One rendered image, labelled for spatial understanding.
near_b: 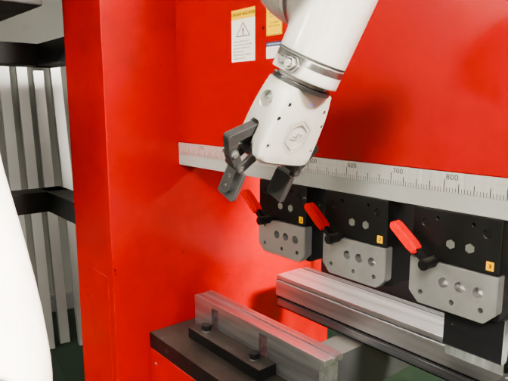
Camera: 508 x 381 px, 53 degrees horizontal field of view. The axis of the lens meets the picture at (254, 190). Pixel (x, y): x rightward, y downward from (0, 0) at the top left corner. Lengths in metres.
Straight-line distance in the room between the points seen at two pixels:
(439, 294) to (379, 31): 0.45
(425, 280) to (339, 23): 0.48
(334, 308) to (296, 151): 0.87
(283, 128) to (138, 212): 0.85
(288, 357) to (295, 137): 0.70
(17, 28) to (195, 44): 2.60
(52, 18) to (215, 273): 2.69
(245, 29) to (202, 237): 0.64
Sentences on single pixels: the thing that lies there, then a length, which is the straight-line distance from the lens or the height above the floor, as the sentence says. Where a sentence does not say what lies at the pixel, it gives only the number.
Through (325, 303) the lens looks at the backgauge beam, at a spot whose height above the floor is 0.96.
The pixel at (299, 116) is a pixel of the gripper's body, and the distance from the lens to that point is 0.62.
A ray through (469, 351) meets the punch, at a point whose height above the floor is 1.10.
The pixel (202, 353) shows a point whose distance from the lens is 1.38.
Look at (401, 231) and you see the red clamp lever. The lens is 0.87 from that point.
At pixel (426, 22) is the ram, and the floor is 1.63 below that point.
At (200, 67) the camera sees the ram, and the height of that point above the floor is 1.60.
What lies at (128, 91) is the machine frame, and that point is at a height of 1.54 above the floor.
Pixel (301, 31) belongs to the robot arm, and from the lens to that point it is 0.60.
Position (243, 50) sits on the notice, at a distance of 1.20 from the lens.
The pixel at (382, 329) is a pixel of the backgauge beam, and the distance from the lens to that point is 1.37.
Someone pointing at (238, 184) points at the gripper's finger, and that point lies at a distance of 0.63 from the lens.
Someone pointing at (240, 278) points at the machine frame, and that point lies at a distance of 1.65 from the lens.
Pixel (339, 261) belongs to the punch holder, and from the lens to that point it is 1.02.
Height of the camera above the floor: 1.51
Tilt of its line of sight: 10 degrees down
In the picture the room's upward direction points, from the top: straight up
